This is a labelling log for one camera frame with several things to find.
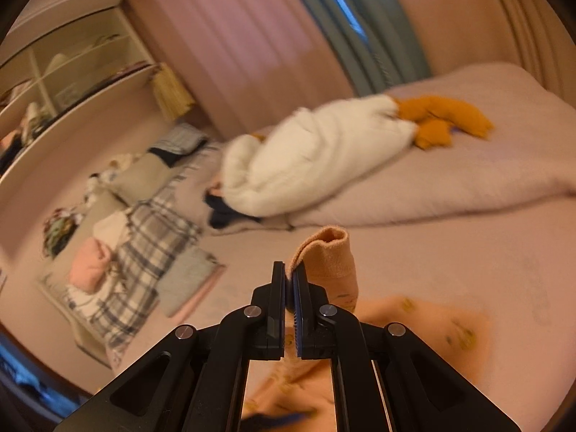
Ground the pink curtain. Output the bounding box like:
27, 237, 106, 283
125, 0, 352, 141

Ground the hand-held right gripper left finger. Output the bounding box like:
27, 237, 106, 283
54, 260, 287, 432

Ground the teal curtain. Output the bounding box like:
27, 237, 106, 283
274, 0, 433, 96

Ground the peach printed child's garment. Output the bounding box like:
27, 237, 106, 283
243, 227, 492, 432

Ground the navy cloth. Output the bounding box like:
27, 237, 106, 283
204, 184, 262, 231

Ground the white folded cloth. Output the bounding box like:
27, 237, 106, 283
94, 211, 132, 253

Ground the grey folded towel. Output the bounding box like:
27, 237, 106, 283
157, 247, 217, 318

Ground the black and white plush toy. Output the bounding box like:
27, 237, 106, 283
87, 172, 113, 203

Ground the pile of clothes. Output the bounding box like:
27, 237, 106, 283
0, 99, 51, 177

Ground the floral patterned cloth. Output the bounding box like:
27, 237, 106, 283
42, 206, 87, 258

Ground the curved pink headboard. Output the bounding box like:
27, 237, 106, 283
0, 65, 213, 325

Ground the round bed with pink sheet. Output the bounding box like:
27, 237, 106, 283
0, 135, 576, 415

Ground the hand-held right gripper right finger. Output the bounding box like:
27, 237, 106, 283
292, 265, 522, 432

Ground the grey pillow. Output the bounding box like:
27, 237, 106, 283
105, 152, 177, 204

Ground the lilac duvet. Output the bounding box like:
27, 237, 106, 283
198, 63, 576, 235

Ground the white shelf unit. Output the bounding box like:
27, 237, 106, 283
0, 6, 157, 169

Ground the small cream plush toy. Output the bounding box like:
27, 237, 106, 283
109, 153, 145, 172

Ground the white goose plush toy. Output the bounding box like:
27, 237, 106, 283
222, 94, 496, 217

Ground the straw fringed hanging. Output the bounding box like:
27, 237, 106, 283
150, 63, 195, 121

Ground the grey plaid blanket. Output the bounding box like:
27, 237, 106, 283
95, 184, 204, 357

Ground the pink folded sweater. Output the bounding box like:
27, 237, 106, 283
69, 238, 114, 292

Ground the striped pillow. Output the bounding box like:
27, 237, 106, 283
150, 123, 208, 159

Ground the pink folded cloth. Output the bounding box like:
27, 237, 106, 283
166, 262, 226, 321

